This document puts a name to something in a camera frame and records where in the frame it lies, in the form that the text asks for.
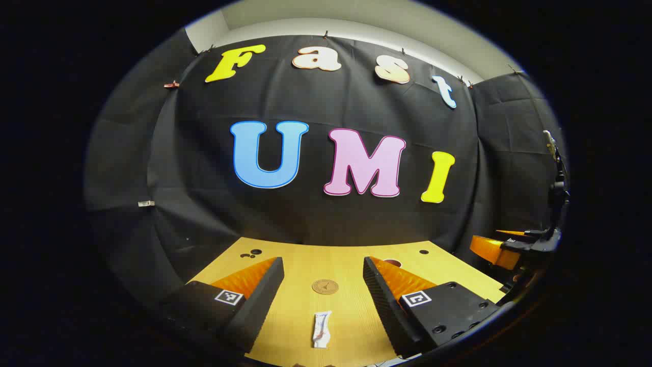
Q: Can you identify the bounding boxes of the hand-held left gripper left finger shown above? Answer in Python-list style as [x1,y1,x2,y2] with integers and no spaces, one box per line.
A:
[158,256,285,355]

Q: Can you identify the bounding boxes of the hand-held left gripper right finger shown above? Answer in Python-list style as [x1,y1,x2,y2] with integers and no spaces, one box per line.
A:
[363,256,502,357]

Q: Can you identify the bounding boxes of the wooden desktop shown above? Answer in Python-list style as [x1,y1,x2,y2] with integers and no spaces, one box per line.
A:
[186,237,507,367]

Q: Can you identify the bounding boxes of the black backdrop cloth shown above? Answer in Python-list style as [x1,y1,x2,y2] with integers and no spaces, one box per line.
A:
[84,28,566,306]

